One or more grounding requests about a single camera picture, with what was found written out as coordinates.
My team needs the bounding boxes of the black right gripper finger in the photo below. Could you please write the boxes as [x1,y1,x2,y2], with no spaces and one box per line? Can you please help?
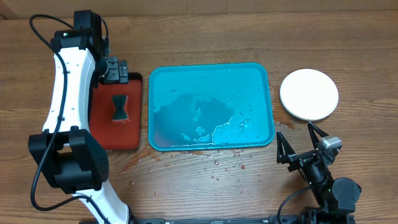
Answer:
[307,121,328,149]
[276,131,296,164]

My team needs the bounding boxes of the red sponge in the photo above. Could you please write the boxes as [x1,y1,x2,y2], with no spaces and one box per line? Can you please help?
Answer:
[112,95,129,122]

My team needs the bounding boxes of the white round plate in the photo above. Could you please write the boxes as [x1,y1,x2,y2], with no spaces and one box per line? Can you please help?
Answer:
[279,68,339,121]

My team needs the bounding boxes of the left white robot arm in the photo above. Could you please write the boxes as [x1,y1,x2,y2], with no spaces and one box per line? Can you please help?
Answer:
[28,10,134,223]

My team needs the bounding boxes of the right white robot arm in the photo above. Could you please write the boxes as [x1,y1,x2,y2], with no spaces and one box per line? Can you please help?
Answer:
[273,121,362,224]

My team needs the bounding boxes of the black tray with red sponge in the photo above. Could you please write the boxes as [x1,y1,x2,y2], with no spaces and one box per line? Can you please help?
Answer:
[89,72,142,151]

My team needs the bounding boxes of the teal plastic tray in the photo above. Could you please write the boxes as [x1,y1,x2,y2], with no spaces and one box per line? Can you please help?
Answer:
[148,62,275,151]

